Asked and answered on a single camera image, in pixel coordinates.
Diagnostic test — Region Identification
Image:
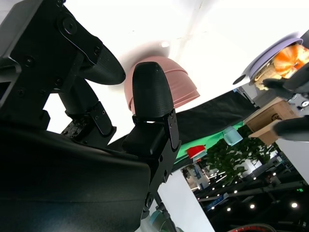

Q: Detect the pink plastic bowl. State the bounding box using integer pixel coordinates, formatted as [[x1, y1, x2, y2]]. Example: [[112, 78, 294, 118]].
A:
[[129, 88, 200, 113], [126, 69, 197, 111], [124, 56, 189, 107]]

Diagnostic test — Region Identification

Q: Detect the red container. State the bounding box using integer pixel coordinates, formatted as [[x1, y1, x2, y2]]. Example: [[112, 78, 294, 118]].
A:
[[186, 145, 206, 159]]

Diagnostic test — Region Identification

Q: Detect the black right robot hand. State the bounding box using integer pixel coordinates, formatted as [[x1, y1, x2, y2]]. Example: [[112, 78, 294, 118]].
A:
[[0, 0, 182, 232]]

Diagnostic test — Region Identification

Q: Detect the brown cardboard box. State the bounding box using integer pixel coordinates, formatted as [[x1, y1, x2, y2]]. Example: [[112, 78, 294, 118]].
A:
[[243, 99, 302, 145]]

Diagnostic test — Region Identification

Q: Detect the black backdrop cloth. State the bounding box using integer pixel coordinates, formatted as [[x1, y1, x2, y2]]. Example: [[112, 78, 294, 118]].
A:
[[108, 91, 258, 150]]

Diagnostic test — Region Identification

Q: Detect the beige food item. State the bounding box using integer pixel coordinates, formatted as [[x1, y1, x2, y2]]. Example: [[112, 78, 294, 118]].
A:
[[253, 64, 283, 90]]

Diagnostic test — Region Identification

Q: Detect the black round table grommet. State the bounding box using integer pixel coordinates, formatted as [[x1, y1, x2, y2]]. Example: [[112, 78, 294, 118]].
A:
[[233, 74, 247, 85]]

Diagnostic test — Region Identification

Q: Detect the light blue cup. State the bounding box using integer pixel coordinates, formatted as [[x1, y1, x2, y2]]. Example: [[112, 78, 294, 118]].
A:
[[223, 125, 243, 145]]

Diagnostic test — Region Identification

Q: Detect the green leafy plant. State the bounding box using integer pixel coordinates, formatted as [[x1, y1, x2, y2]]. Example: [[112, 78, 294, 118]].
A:
[[206, 125, 280, 187]]

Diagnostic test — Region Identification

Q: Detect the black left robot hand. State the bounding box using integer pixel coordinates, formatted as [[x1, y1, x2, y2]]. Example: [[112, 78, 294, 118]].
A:
[[262, 62, 309, 143]]

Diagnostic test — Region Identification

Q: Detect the orange food item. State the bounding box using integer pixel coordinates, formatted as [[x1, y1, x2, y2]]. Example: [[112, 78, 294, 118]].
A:
[[274, 44, 309, 79]]

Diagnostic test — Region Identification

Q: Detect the purple plate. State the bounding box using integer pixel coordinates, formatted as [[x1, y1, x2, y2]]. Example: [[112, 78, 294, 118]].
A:
[[246, 36, 304, 84]]

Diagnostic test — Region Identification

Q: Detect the green cloth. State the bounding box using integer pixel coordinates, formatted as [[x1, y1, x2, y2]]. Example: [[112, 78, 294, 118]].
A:
[[175, 120, 244, 165]]

